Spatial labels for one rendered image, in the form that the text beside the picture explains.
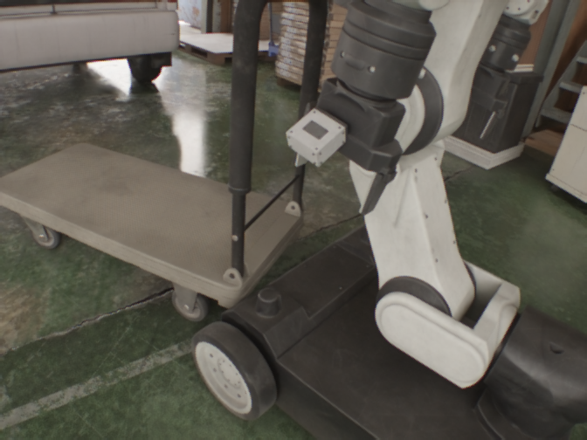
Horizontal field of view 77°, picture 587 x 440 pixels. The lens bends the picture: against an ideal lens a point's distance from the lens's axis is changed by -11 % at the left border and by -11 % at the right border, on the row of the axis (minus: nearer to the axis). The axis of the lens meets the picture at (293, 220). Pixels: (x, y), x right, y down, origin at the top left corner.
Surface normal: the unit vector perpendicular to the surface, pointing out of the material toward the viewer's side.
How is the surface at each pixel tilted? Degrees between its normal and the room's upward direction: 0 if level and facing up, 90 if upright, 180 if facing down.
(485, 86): 90
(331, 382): 0
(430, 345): 90
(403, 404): 0
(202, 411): 0
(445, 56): 90
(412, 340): 90
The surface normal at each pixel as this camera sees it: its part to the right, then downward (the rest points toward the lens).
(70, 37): 0.62, 0.44
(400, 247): -0.66, 0.35
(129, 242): 0.10, -0.84
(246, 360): 0.44, -0.51
